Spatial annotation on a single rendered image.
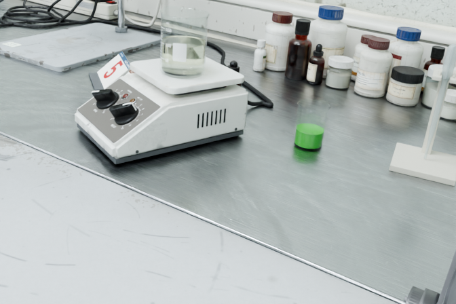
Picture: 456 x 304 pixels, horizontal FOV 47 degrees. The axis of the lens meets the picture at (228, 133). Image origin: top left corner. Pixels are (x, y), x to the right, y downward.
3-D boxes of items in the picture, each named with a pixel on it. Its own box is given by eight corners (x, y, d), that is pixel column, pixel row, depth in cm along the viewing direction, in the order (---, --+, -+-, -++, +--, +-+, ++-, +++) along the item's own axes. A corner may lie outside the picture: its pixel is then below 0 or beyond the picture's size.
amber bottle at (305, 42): (302, 82, 98) (310, 24, 94) (280, 77, 100) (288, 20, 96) (310, 76, 102) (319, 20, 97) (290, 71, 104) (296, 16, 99)
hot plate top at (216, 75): (169, 96, 64) (170, 89, 64) (126, 68, 73) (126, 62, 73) (247, 83, 71) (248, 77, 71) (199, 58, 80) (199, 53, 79)
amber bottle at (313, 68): (318, 80, 100) (324, 41, 97) (324, 85, 98) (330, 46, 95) (303, 79, 100) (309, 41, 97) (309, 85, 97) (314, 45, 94)
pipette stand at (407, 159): (454, 186, 65) (482, 89, 60) (389, 170, 68) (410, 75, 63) (455, 160, 72) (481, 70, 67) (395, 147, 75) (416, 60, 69)
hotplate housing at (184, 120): (114, 168, 63) (113, 106, 60) (73, 128, 72) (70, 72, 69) (258, 134, 75) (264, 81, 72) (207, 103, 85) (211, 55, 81)
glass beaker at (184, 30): (215, 79, 70) (220, 15, 66) (174, 85, 66) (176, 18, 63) (186, 64, 75) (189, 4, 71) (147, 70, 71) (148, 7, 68)
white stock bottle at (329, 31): (296, 71, 104) (305, 5, 99) (317, 65, 109) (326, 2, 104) (326, 81, 100) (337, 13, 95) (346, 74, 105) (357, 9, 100)
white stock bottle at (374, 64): (362, 85, 99) (372, 33, 95) (389, 93, 96) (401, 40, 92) (348, 91, 95) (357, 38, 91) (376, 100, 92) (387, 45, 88)
